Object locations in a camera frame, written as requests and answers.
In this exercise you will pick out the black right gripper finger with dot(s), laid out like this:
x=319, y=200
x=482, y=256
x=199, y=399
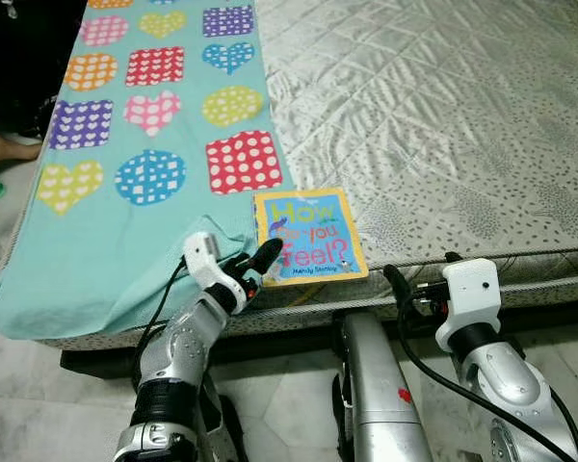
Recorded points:
x=452, y=257
x=397, y=285

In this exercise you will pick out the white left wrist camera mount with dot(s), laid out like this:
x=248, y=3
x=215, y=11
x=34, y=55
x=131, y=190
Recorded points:
x=204, y=255

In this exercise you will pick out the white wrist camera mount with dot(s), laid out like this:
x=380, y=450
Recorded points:
x=467, y=294
x=204, y=255

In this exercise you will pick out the silver left robot leg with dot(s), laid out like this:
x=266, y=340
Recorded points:
x=222, y=423

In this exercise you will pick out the quilted beige mattress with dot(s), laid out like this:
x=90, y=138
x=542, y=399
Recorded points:
x=433, y=125

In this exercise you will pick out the person's bare foot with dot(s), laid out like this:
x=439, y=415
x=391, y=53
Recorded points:
x=5, y=146

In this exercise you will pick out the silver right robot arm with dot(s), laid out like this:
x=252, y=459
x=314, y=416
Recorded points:
x=506, y=385

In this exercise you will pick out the blue children's board book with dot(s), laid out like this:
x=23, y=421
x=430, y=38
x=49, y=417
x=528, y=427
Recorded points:
x=313, y=236

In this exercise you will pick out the teal blanket with colourful shapes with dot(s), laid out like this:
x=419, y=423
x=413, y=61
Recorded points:
x=125, y=231

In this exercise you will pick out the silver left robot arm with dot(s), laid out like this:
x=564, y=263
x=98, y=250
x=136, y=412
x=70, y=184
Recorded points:
x=178, y=346

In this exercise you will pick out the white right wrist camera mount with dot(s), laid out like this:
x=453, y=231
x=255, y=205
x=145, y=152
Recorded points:
x=467, y=294

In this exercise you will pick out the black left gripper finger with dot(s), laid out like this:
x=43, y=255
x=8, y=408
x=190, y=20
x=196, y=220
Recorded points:
x=268, y=262
x=252, y=258

